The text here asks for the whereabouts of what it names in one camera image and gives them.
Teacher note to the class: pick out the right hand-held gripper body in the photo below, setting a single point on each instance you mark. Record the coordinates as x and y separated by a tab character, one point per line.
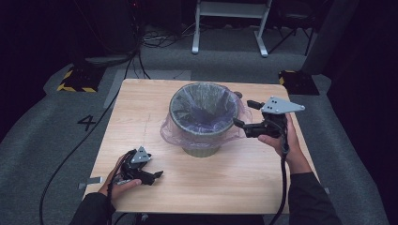
278	106

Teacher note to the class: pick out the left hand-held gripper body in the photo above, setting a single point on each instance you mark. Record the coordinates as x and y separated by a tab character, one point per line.
139	157

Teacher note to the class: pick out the purple plastic bag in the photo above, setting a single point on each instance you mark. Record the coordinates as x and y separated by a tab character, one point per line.
203	122

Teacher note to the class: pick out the green plastic bin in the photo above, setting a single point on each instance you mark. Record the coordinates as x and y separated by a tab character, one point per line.
202	151

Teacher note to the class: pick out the person's left hand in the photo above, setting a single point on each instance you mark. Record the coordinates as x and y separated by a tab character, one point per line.
115	187

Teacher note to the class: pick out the person's right hand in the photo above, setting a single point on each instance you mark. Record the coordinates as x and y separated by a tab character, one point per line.
294	150

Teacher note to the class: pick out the round table grommet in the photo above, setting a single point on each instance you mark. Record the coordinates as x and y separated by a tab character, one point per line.
239	93

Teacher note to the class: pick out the yellow black striped base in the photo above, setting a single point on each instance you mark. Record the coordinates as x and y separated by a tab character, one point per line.
79	79
298	82

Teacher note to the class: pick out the black tripod stand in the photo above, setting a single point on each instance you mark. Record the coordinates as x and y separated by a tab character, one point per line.
294	29

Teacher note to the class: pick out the grey pillar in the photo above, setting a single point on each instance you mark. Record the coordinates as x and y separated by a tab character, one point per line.
328	37

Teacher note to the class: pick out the dark equipment stand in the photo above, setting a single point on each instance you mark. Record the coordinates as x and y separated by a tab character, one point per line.
109	31

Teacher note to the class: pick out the white metal stand frame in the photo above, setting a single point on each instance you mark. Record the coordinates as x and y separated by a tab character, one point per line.
231	9

